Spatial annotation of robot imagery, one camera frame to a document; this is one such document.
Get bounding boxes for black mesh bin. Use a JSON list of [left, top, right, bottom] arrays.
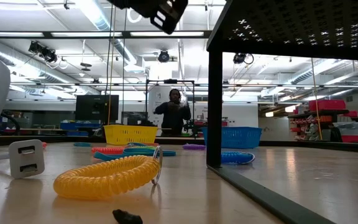
[[106, 0, 189, 35]]

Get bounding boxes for black perforated metal riser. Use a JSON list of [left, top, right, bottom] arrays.
[[206, 0, 358, 224]]

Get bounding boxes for yellow coil wristband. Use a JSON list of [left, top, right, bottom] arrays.
[[53, 145, 165, 200]]

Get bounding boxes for round black ceiling device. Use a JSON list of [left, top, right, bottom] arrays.
[[157, 49, 170, 63]]

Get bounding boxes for storage shelf rack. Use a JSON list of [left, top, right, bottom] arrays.
[[287, 99, 358, 144]]

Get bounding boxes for blue plastic basket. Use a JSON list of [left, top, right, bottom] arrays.
[[201, 126, 263, 150]]

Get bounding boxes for purple coil wristband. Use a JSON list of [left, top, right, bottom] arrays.
[[181, 142, 207, 151]]

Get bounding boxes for blue bins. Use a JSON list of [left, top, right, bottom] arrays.
[[60, 121, 101, 137]]

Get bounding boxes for person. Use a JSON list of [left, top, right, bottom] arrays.
[[153, 88, 193, 138]]

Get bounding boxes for black table frame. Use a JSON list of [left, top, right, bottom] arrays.
[[0, 136, 358, 154]]

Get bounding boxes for blue coil wristband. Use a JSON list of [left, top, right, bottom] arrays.
[[221, 151, 256, 166]]

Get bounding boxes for yellow plastic basket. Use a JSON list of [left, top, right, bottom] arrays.
[[103, 124, 159, 146]]

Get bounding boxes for white power cord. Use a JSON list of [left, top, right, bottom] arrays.
[[0, 55, 46, 180]]

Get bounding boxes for yellow hanging strap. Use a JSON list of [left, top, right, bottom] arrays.
[[310, 57, 323, 141]]

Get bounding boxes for small black monitor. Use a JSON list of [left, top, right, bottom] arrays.
[[121, 111, 149, 127]]

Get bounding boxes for black ceiling cable reel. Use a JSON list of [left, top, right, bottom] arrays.
[[232, 52, 255, 65]]

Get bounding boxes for black computer monitor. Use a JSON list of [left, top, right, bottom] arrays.
[[75, 95, 120, 124]]

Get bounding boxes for small dark scrap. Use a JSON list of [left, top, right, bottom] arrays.
[[112, 208, 144, 224]]

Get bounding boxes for yellow hanging cable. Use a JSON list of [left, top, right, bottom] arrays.
[[106, 0, 117, 126]]

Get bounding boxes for black ceiling spotlights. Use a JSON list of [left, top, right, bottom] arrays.
[[28, 40, 58, 63]]

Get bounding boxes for black stand frame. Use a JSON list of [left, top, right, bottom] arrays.
[[145, 78, 196, 138]]

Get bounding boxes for red storage bin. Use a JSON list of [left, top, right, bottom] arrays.
[[308, 99, 347, 112], [341, 134, 358, 144]]

